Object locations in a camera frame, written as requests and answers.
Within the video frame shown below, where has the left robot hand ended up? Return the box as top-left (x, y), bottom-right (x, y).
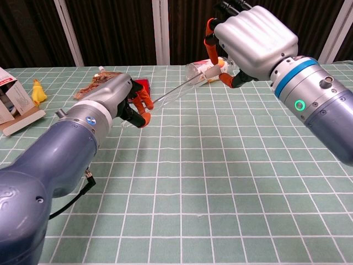
top-left (85, 73), bottom-right (155, 129)

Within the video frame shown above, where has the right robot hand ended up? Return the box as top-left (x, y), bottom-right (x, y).
top-left (203, 0), bottom-right (300, 89)

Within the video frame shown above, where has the white stopper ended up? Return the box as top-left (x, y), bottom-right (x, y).
top-left (204, 67), bottom-right (222, 80)

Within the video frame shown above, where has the transparent glass test tube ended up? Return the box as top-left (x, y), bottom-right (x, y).
top-left (121, 68), bottom-right (221, 130)

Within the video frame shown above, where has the brown spout pouch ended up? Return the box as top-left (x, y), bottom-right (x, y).
top-left (73, 66), bottom-right (130, 102)

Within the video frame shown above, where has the red ink pad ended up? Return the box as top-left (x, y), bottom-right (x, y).
top-left (132, 78), bottom-right (152, 100)

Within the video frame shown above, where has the dark curtain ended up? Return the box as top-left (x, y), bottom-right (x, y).
top-left (0, 0), bottom-right (353, 68)

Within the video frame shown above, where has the clear bottle with mango label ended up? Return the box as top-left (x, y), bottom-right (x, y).
top-left (185, 56), bottom-right (238, 87)

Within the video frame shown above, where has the yellow rubber toy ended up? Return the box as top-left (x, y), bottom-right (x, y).
top-left (31, 79), bottom-right (48, 106)

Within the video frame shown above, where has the white cardboard box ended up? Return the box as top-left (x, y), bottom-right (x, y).
top-left (0, 66), bottom-right (47, 137)

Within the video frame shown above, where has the green checked tablecloth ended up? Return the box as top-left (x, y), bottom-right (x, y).
top-left (0, 63), bottom-right (353, 265)

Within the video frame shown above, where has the white frame post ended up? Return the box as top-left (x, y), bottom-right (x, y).
top-left (54, 0), bottom-right (85, 67)
top-left (317, 0), bottom-right (353, 64)
top-left (152, 0), bottom-right (170, 66)

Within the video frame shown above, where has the black cable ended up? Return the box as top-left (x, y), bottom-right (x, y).
top-left (49, 168), bottom-right (97, 221)

